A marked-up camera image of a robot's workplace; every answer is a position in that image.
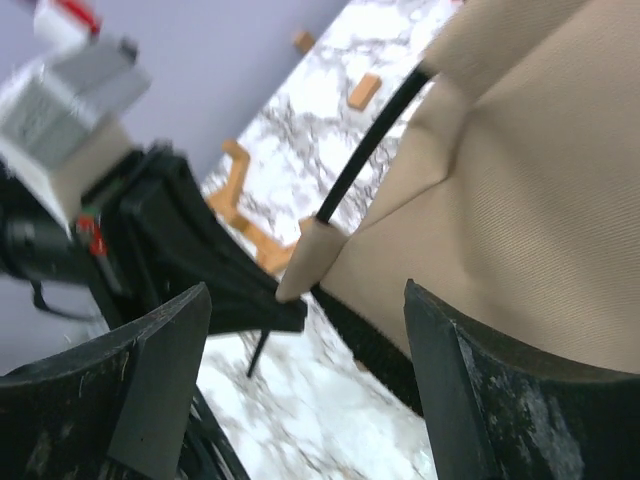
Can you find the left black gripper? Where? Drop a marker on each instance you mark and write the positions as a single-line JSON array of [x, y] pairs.
[[161, 238]]

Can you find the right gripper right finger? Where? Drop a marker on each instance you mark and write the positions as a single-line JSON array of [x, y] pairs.
[[497, 408]]

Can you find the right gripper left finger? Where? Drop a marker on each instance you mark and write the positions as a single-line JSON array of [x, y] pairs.
[[115, 407]]

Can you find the tan pet tent fabric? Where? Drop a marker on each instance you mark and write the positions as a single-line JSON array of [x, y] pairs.
[[514, 192]]

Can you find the black tent pole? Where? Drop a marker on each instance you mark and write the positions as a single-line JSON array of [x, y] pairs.
[[393, 109]]

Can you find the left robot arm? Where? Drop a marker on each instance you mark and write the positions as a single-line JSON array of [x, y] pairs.
[[35, 248]]

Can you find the small wooden block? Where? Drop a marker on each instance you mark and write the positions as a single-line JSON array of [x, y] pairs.
[[364, 91]]

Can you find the wooden block on edge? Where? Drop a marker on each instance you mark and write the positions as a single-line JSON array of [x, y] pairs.
[[303, 41]]

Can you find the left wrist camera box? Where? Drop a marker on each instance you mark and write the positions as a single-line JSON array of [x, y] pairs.
[[60, 132]]

